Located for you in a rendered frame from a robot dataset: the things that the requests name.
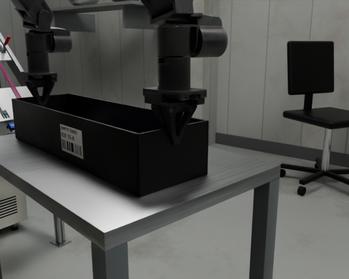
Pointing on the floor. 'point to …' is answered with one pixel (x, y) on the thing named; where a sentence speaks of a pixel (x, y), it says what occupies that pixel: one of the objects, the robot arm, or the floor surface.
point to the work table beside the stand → (133, 202)
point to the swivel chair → (292, 70)
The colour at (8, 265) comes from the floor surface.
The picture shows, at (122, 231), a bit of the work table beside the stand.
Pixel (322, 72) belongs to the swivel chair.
